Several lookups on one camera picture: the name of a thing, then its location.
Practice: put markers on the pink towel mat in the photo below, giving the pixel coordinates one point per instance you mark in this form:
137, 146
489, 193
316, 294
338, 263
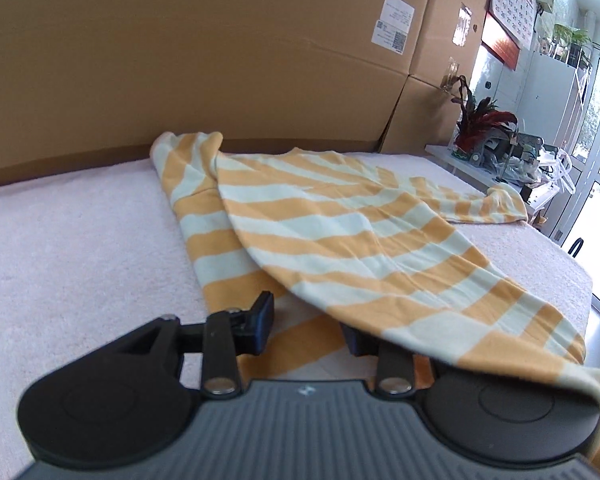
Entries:
84, 258

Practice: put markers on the orange white striped sweater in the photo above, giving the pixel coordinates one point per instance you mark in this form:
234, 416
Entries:
340, 243

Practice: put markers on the right lower cardboard box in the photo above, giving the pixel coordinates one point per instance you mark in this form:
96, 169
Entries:
424, 114

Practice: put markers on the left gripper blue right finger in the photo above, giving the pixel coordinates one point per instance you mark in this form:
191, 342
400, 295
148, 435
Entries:
394, 368

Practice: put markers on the white shipping label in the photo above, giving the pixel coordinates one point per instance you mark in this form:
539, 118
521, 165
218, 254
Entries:
393, 26

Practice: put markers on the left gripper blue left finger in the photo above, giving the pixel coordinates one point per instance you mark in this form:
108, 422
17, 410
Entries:
228, 335

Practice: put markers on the white shelf unit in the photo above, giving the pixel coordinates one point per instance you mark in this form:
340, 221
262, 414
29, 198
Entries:
551, 104

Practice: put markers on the wall calendar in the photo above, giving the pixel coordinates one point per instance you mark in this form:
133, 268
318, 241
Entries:
508, 29

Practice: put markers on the large centre cardboard box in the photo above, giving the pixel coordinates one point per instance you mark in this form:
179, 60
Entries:
88, 83

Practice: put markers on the right upper cardboard box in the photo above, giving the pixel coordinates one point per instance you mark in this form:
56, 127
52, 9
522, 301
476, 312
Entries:
448, 41

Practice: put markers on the white side table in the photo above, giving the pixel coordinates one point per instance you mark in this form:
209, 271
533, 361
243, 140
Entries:
536, 200

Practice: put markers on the red leafed potted plant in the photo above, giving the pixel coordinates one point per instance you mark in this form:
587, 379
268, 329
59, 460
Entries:
477, 119

